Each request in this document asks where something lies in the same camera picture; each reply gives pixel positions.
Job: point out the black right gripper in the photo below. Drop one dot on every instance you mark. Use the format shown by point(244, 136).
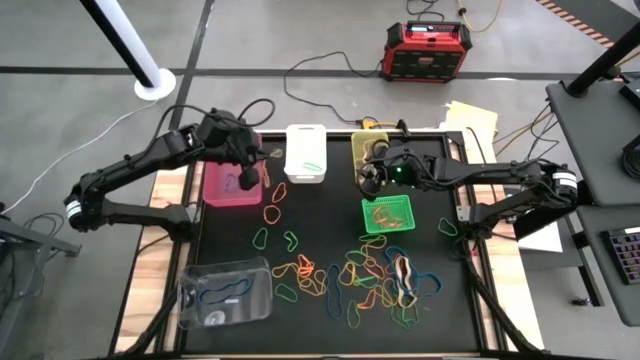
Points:
point(405, 172)

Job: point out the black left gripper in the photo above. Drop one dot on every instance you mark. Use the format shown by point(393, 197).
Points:
point(227, 140)

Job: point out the tan rubber band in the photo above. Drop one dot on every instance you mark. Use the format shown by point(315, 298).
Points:
point(276, 153)
point(356, 160)
point(401, 270)

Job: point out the red orange rubber band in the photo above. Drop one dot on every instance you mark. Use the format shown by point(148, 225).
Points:
point(230, 182)

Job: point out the yellow rubber band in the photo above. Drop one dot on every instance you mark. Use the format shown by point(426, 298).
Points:
point(275, 271)
point(387, 300)
point(341, 275)
point(320, 290)
point(364, 260)

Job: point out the wide blue rubber band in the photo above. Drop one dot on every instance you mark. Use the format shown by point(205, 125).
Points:
point(327, 300)

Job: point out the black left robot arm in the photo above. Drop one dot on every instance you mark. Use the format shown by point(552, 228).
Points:
point(140, 160)

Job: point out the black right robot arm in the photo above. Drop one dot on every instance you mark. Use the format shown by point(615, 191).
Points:
point(490, 172)

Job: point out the thin green rubber band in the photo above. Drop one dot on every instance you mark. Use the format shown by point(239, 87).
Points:
point(375, 236)

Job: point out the dark blue rubber band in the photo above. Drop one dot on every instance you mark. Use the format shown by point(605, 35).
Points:
point(201, 296)

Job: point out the green lattice basket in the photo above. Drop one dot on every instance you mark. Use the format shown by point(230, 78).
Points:
point(367, 202)

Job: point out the yellow plastic basket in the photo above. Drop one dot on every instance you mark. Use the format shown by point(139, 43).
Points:
point(357, 145)

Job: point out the white plastic basket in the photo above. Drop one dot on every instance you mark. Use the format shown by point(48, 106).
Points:
point(305, 145)

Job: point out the pink plastic basket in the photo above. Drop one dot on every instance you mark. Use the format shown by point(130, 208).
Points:
point(225, 197)

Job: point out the black clamp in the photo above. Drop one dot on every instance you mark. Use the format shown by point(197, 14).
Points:
point(402, 126)

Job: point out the yellow paper folder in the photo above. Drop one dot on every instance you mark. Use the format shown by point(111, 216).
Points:
point(475, 122)

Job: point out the white black pole with base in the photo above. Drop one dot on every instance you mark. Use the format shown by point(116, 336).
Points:
point(155, 85)

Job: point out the red black power station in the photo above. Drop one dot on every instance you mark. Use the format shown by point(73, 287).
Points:
point(425, 55)

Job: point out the clear plastic bin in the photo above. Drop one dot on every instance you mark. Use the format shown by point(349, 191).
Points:
point(250, 315)

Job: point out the white paper sheet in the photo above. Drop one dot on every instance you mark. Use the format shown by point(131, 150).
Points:
point(547, 242)

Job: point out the grey side table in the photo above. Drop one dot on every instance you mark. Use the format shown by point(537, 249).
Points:
point(595, 150)

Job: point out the black keyboard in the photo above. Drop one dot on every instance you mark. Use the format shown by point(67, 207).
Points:
point(627, 255)

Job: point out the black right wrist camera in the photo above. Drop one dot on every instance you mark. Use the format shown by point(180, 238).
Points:
point(375, 177)

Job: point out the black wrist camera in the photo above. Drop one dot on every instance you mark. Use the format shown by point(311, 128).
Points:
point(375, 177)
point(248, 178)

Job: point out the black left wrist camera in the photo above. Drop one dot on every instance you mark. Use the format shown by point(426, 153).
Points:
point(248, 178)

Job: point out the grey desk frame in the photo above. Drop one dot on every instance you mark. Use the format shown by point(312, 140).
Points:
point(35, 241)

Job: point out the black stand post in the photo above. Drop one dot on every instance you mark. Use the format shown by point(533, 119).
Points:
point(602, 62)

